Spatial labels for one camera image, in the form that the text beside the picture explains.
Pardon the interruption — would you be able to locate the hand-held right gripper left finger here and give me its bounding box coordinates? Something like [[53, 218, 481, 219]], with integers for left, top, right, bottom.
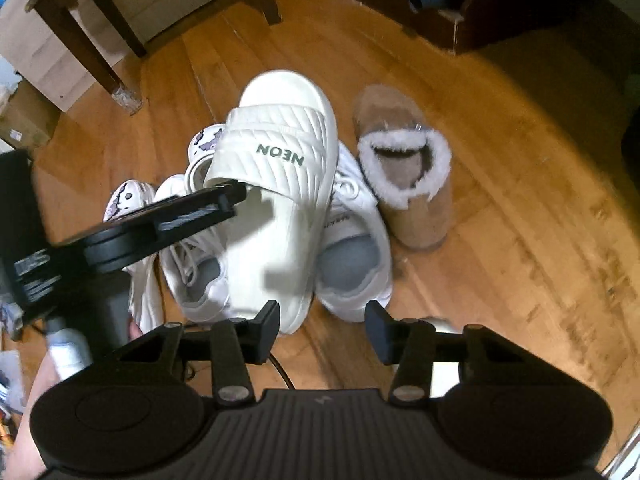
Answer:
[[100, 300, 281, 406]]

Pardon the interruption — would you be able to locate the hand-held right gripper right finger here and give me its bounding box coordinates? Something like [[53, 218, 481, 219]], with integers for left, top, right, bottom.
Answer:
[[364, 301, 541, 407]]

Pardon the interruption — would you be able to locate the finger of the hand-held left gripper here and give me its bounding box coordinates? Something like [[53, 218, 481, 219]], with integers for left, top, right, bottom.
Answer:
[[107, 182, 249, 251]]

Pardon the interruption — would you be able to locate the white clog with purple charms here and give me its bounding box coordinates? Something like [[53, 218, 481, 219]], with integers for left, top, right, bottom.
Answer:
[[102, 179, 166, 336], [186, 122, 228, 188]]

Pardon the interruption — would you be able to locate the white quilted slide sandal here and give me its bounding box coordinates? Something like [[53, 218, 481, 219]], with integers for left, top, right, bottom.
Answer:
[[202, 69, 338, 336]]

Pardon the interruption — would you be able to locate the tan fur-lined slipper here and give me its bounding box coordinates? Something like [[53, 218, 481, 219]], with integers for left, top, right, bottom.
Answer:
[[352, 84, 455, 252]]

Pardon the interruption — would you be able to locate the white lace-up sneaker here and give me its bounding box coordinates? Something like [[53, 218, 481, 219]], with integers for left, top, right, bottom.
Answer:
[[315, 142, 393, 323], [152, 174, 233, 322]]

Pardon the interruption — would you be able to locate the clear plastic leg cup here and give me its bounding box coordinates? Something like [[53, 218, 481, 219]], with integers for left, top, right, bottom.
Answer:
[[111, 85, 144, 115]]

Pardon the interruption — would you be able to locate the small brown cardboard box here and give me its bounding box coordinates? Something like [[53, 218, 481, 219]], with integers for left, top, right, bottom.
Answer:
[[0, 80, 62, 149]]

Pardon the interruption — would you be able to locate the dark wooden table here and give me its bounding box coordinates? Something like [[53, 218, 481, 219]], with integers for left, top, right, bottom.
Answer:
[[24, 0, 283, 96]]

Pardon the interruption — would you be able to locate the large pale cardboard box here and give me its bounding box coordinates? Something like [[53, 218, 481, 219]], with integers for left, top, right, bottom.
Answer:
[[0, 0, 131, 113]]

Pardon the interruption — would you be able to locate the dark brown cardboard box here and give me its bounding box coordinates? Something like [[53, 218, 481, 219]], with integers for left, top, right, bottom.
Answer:
[[345, 0, 501, 56]]

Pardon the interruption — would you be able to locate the black cable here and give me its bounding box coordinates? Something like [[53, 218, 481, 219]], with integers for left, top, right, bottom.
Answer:
[[269, 354, 297, 391]]

